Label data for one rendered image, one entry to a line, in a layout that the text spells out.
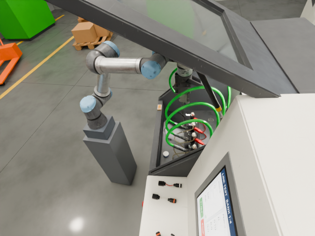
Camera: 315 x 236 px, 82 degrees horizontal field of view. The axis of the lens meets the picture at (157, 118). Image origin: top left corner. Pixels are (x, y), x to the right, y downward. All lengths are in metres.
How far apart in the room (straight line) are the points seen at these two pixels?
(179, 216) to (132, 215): 1.11
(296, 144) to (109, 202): 1.88
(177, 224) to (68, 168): 1.84
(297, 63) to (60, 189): 2.35
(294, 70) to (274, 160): 0.47
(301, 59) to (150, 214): 0.94
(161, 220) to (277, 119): 0.68
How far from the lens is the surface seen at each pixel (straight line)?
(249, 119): 0.53
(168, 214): 0.98
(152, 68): 0.78
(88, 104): 1.35
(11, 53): 5.75
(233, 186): 0.54
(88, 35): 5.05
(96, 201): 2.21
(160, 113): 1.37
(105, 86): 1.32
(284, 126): 0.55
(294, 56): 0.96
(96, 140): 1.54
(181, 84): 0.97
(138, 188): 2.12
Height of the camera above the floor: 1.92
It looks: 46 degrees down
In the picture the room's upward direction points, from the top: 9 degrees counter-clockwise
